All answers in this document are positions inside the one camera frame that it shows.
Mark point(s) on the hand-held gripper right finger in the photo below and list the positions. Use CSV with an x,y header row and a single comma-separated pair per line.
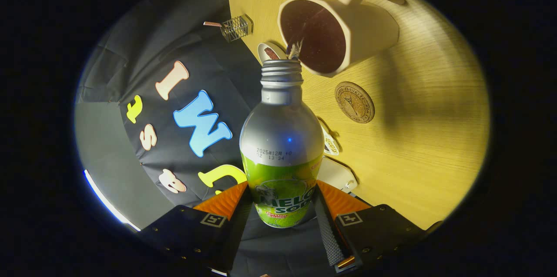
x,y
378,229

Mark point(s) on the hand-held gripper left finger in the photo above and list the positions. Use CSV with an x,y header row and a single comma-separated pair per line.
x,y
187,233

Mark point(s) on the round cork coaster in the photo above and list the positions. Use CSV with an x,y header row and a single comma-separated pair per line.
x,y
354,102

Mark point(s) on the silver green juice bottle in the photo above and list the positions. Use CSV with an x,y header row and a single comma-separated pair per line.
x,y
280,138

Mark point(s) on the white toaster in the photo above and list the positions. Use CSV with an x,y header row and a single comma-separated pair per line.
x,y
335,175

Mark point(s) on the white divided dish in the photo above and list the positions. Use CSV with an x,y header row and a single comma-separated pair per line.
x,y
330,144

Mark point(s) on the wooden table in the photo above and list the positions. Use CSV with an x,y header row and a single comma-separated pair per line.
x,y
417,138

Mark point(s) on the black backdrop cloth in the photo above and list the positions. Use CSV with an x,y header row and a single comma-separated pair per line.
x,y
143,72

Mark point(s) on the white oval plate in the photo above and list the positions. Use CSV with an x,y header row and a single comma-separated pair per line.
x,y
262,53

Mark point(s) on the brown meat slice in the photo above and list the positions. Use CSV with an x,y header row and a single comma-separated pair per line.
x,y
272,54

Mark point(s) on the striped straw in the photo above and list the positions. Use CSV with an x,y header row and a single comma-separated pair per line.
x,y
212,24

